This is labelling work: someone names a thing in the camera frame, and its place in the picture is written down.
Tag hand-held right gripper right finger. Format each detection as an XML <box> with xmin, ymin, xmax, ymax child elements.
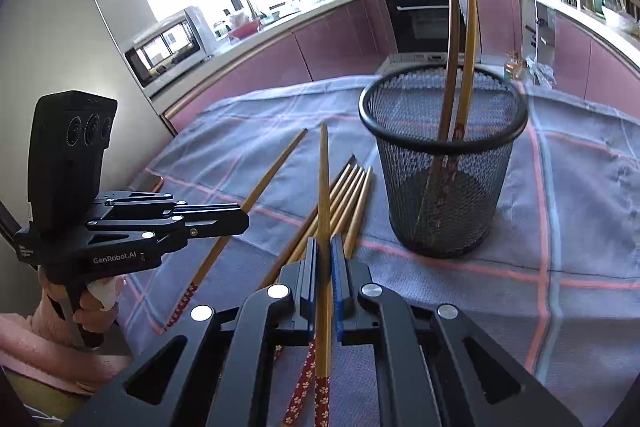
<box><xmin>330</xmin><ymin>236</ymin><xmax>583</xmax><ymax>427</ymax></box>

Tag person's left forearm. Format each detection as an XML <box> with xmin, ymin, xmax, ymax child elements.
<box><xmin>0</xmin><ymin>272</ymin><xmax>132</xmax><ymax>397</ymax></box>

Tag silver microwave oven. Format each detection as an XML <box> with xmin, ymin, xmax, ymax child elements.
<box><xmin>123</xmin><ymin>6</ymin><xmax>217</xmax><ymax>88</ymax></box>

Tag red basin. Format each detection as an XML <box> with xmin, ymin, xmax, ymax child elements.
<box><xmin>230</xmin><ymin>19</ymin><xmax>261</xmax><ymax>39</ymax></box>

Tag pink kitchen cabinets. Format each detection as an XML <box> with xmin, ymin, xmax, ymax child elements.
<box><xmin>160</xmin><ymin>0</ymin><xmax>640</xmax><ymax>134</ymax></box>

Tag black mesh basket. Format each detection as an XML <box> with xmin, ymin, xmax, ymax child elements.
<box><xmin>358</xmin><ymin>67</ymin><xmax>529</xmax><ymax>259</ymax></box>

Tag blue checked tablecloth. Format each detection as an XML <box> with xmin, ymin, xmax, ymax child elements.
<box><xmin>117</xmin><ymin>74</ymin><xmax>640</xmax><ymax>427</ymax></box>

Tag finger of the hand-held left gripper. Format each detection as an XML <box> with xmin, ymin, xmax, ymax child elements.
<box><xmin>92</xmin><ymin>190</ymin><xmax>242</xmax><ymax>219</ymax></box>
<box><xmin>84</xmin><ymin>208</ymin><xmax>250</xmax><ymax>254</ymax></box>

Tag clear plastic bag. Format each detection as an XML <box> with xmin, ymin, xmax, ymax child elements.
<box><xmin>525</xmin><ymin>59</ymin><xmax>557</xmax><ymax>88</ymax></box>

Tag black built-in oven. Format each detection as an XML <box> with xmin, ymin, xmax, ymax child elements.
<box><xmin>382</xmin><ymin>0</ymin><xmax>482</xmax><ymax>56</ymax></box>

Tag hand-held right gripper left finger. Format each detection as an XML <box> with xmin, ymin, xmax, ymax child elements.
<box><xmin>65</xmin><ymin>237</ymin><xmax>321</xmax><ymax>427</ymax></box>

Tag person's left hand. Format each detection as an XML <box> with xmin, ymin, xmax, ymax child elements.
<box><xmin>71</xmin><ymin>276</ymin><xmax>126</xmax><ymax>340</ymax></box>

